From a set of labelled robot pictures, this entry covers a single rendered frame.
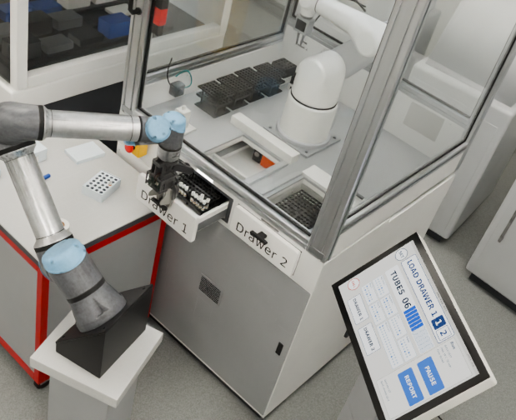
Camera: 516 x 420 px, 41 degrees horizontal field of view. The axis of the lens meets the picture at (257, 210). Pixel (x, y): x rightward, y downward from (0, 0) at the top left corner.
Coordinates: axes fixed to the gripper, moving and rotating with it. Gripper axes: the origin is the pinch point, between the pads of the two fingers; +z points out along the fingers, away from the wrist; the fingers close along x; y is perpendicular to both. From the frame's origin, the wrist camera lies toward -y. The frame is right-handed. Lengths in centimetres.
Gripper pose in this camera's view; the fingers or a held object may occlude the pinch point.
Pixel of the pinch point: (164, 201)
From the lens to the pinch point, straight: 239.3
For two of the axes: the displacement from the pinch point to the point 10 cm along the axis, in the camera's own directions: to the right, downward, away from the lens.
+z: -2.2, 7.5, 6.2
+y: -6.5, 3.6, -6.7
